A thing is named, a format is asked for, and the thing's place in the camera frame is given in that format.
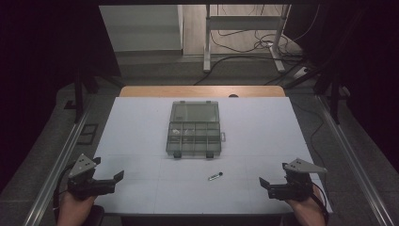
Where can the white table mat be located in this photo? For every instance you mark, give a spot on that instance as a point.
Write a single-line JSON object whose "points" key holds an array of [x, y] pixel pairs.
{"points": [[141, 147]]}

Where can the metal floor rail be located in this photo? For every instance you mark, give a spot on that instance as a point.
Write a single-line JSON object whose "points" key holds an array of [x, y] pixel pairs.
{"points": [[53, 175], [351, 157]]}

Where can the person's left hand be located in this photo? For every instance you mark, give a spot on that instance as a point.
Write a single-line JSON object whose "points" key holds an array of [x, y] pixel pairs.
{"points": [[73, 205]]}

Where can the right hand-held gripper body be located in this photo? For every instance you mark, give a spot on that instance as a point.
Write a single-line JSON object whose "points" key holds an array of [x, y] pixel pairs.
{"points": [[295, 185]]}

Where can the small black screw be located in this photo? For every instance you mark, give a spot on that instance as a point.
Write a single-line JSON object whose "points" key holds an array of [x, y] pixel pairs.
{"points": [[215, 176]]}

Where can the small white part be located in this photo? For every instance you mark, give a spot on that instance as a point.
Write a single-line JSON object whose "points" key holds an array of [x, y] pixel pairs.
{"points": [[175, 131]]}

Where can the white power strip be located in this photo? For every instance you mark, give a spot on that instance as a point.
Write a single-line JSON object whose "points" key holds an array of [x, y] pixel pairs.
{"points": [[300, 72]]}

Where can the wooden table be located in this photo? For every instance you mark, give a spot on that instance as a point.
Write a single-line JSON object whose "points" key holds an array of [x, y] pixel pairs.
{"points": [[188, 91]]}

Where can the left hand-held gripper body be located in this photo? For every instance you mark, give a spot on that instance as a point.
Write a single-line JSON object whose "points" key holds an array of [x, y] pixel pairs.
{"points": [[84, 183]]}

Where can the white metal desk frame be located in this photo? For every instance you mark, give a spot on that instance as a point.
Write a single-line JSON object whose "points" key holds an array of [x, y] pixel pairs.
{"points": [[241, 22]]}

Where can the black rectangular floor frame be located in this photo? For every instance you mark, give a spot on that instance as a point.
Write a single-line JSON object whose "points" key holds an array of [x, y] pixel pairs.
{"points": [[87, 134]]}

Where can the person's right hand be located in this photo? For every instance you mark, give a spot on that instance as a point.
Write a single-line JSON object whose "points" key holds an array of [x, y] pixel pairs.
{"points": [[306, 205]]}

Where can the clear grey plastic compartment box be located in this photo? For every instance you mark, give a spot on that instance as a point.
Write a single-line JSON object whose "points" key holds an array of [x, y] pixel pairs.
{"points": [[194, 130]]}

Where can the black metal stand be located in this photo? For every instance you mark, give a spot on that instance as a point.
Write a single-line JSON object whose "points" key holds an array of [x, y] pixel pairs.
{"points": [[79, 94], [334, 94]]}

